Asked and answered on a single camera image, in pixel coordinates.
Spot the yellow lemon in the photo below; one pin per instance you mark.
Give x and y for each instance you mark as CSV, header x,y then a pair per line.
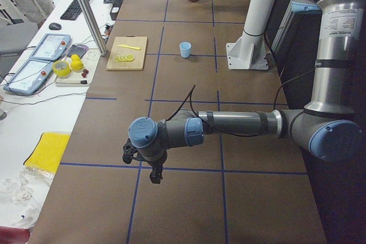
x,y
76,65
75,57

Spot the teach pendant tablet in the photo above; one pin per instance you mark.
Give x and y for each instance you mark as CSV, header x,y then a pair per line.
x,y
51,47
30,77

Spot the yellow plastic knife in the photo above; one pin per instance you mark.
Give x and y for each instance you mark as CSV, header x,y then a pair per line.
x,y
130,47

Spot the yellow tape roll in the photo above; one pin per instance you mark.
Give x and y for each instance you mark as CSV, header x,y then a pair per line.
x,y
61,68

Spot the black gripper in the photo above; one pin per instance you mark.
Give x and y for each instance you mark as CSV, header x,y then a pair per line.
x,y
158,163

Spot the black keyboard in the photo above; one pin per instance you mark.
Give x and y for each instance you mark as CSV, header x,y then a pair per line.
x,y
72,12

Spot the wooden cutting board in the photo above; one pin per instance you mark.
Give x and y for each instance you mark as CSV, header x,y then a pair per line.
x,y
137,64

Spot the aluminium frame post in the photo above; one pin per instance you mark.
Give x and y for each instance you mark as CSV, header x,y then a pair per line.
x,y
93,27

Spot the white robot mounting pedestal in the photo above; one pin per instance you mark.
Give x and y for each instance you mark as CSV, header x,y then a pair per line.
x,y
248,52

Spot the crumpled clear plastic bag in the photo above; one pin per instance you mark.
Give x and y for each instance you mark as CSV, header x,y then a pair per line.
x,y
23,196

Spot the yellow cloth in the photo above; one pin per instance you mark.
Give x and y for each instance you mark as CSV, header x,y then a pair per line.
x,y
48,152

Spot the black computer mouse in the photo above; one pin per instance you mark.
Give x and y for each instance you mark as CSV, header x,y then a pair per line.
x,y
55,26

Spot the dark wallet pouch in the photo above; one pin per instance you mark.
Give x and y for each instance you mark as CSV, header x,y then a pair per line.
x,y
78,49

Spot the light blue plastic cup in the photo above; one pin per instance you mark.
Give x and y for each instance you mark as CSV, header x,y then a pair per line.
x,y
185,49

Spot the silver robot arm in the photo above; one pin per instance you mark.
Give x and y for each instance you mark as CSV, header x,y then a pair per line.
x,y
324,127

